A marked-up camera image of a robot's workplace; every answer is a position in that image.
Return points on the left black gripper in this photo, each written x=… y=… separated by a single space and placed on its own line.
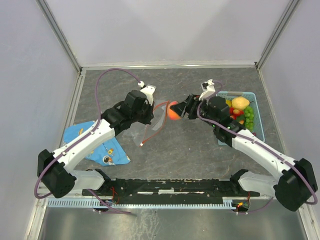
x=147 y=120

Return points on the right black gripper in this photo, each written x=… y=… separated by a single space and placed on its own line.
x=188 y=106

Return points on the orange peach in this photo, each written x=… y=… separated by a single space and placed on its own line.
x=172 y=114

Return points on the light blue plastic basket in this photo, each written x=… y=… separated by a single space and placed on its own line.
x=257 y=127

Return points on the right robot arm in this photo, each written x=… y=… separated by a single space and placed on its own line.
x=292 y=182

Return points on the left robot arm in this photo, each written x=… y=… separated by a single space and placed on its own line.
x=56 y=170

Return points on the red strawberry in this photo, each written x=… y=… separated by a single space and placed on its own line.
x=236 y=114

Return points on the blue patterned cloth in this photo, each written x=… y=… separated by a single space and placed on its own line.
x=109 y=153

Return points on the yellow lemon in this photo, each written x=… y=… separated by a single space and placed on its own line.
x=240 y=103

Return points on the green grapes bunch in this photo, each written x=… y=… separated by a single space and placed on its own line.
x=249 y=118

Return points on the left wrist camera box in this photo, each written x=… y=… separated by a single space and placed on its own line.
x=149 y=91

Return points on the aluminium frame back rail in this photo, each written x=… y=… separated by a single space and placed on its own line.
x=171 y=66

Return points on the aluminium frame left post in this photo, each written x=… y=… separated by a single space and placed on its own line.
x=48 y=14

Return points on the aluminium frame post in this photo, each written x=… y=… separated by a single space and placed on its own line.
x=277 y=32
x=48 y=14

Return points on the aluminium frame right post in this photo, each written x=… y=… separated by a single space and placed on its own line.
x=277 y=32

